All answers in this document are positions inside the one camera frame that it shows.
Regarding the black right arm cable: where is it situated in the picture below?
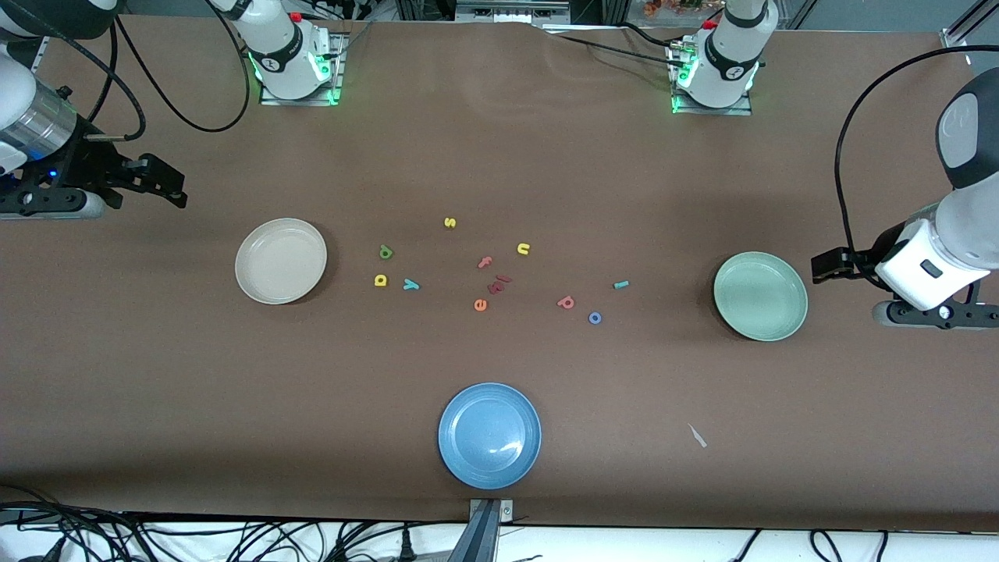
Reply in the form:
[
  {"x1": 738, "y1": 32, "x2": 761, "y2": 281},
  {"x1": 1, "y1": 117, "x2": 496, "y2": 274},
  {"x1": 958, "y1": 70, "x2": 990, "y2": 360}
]
[{"x1": 23, "y1": 0, "x2": 251, "y2": 142}]

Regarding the grey metal camera post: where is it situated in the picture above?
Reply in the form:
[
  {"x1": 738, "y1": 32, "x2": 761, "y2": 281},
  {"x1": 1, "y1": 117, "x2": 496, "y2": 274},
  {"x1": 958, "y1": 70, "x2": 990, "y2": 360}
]
[{"x1": 449, "y1": 498, "x2": 516, "y2": 562}]

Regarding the blue plate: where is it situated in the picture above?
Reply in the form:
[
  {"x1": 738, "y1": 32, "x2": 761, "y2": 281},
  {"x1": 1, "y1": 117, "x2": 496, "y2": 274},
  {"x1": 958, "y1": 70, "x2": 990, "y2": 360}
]
[{"x1": 438, "y1": 382, "x2": 542, "y2": 491}]

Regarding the brown table cover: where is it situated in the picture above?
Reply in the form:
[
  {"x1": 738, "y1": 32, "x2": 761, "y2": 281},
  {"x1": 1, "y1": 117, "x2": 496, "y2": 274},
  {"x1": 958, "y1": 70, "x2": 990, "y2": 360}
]
[{"x1": 0, "y1": 14, "x2": 999, "y2": 533}]

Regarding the black cable on table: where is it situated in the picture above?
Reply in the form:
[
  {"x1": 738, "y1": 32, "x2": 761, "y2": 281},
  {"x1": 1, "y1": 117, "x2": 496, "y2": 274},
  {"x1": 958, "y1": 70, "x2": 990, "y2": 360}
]
[{"x1": 539, "y1": 22, "x2": 688, "y2": 71}]

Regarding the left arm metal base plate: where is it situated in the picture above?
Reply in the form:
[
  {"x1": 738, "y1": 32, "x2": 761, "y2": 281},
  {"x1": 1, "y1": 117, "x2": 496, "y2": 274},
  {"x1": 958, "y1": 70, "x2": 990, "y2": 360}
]
[{"x1": 670, "y1": 39, "x2": 755, "y2": 116}]

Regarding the beige brown plate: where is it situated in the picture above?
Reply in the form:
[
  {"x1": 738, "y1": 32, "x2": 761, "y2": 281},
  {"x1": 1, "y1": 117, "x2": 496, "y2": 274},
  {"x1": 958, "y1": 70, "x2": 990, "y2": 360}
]
[{"x1": 235, "y1": 218, "x2": 328, "y2": 305}]

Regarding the aluminium frame bar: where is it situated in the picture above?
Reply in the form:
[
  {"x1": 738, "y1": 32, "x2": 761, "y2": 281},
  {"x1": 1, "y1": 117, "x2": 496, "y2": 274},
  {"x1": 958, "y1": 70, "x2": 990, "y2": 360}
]
[{"x1": 455, "y1": 0, "x2": 572, "y2": 24}]

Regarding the pale green plate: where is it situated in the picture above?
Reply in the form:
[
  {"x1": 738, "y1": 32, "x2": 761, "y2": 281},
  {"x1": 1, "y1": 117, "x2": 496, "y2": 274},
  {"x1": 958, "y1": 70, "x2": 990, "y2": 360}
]
[{"x1": 713, "y1": 251, "x2": 809, "y2": 342}]

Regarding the aluminium corner profile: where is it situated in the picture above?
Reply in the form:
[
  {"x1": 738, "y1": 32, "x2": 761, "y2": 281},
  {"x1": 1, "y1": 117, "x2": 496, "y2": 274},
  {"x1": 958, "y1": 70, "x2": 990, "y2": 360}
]
[{"x1": 940, "y1": 0, "x2": 999, "y2": 54}]

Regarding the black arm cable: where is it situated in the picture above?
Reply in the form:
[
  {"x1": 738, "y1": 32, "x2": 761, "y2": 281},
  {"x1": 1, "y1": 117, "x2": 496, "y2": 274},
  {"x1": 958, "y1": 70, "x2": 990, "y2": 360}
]
[
  {"x1": 23, "y1": 0, "x2": 251, "y2": 142},
  {"x1": 834, "y1": 44, "x2": 999, "y2": 274}
]

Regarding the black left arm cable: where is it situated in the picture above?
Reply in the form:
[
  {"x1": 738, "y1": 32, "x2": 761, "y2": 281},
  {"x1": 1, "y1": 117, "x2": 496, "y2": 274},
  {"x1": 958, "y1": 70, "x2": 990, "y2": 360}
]
[{"x1": 834, "y1": 44, "x2": 999, "y2": 274}]

